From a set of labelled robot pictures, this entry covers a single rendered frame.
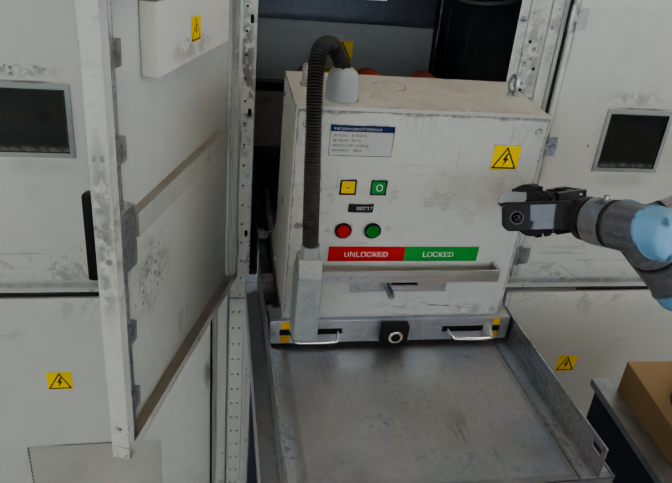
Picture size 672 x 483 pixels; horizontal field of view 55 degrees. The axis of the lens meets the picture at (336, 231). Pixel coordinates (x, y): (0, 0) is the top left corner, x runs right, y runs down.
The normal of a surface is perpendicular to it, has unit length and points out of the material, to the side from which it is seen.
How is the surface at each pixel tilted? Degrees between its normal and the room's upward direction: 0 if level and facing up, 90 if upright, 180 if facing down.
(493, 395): 0
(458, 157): 94
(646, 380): 4
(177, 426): 90
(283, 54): 90
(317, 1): 90
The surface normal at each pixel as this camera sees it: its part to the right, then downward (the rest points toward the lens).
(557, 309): 0.16, 0.44
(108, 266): -0.14, 0.42
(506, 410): 0.09, -0.90
